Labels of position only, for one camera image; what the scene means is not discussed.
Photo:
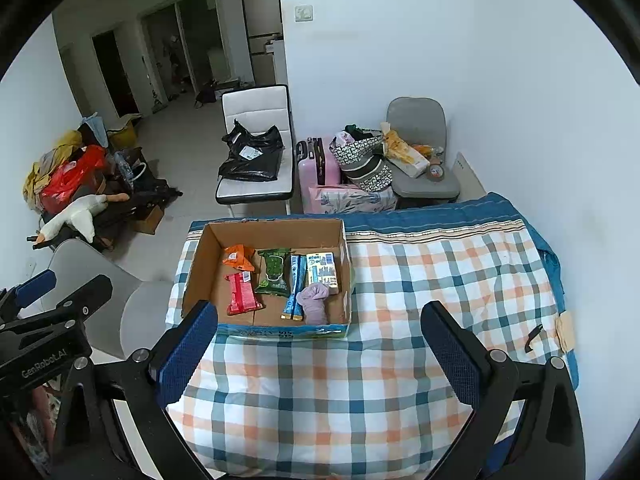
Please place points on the cardboard box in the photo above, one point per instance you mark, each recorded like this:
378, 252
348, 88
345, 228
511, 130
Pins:
287, 278

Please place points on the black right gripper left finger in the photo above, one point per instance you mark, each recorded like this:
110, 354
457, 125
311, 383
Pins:
89, 441

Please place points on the yellow bread package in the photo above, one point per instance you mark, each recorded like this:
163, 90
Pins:
406, 158

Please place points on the plaid checkered blanket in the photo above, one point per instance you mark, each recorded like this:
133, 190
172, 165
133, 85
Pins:
374, 404

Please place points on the wall light switch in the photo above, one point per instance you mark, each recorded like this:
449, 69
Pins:
304, 14

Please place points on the pink suitcase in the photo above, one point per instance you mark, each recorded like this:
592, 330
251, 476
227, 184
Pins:
316, 166

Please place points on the floral pink pillow pack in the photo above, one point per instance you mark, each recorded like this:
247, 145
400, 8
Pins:
347, 199

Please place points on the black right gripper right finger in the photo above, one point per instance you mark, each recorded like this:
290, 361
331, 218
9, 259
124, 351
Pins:
525, 422

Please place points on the grey plastic chair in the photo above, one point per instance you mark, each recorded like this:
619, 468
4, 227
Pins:
124, 313

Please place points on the white padded chair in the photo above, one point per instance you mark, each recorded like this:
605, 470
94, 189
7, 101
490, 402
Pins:
257, 109

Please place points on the red plastic bag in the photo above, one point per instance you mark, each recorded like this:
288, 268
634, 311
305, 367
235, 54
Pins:
87, 170

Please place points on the red snack packet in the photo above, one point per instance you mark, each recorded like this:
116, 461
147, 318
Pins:
242, 296

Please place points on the blue long snack packet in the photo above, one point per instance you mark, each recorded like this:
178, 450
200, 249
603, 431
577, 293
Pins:
293, 310

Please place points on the black white patterned bag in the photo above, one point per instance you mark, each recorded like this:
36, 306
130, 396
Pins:
364, 163

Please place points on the green wet wipes pack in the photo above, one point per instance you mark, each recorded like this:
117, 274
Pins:
273, 283

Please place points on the white goose plush toy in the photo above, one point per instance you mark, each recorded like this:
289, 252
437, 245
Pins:
79, 216

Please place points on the black plastic bag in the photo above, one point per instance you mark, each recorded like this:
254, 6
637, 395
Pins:
252, 157

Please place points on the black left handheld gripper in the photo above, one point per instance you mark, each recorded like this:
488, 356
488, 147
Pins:
40, 347

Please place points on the white blue tissue pack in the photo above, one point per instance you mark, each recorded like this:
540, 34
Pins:
321, 268

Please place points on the grey office chair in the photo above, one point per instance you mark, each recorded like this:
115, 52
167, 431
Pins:
416, 135

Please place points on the purple towel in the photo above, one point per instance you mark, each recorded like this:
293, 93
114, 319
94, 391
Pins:
312, 299

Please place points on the orange snack bag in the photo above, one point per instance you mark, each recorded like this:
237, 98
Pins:
239, 257

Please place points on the black clip on blanket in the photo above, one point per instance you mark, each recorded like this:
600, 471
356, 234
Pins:
532, 336

